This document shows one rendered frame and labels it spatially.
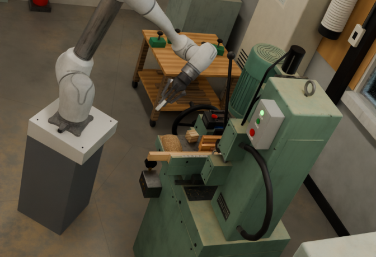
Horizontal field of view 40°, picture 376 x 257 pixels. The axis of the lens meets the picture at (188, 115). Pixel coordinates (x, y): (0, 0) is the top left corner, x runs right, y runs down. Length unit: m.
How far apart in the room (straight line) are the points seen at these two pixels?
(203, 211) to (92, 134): 0.74
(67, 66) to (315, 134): 1.33
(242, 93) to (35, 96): 2.15
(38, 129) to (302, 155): 1.34
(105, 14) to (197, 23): 2.08
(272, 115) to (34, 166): 1.47
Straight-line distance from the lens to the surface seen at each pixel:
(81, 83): 2.55
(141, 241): 2.97
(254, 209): 2.14
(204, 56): 2.66
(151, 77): 4.14
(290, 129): 1.86
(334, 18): 3.58
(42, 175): 2.87
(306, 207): 3.88
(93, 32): 2.60
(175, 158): 2.29
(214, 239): 2.25
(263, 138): 1.88
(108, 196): 3.35
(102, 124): 2.77
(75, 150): 2.60
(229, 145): 2.03
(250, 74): 2.12
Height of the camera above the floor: 2.45
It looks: 36 degrees down
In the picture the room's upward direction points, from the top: 20 degrees clockwise
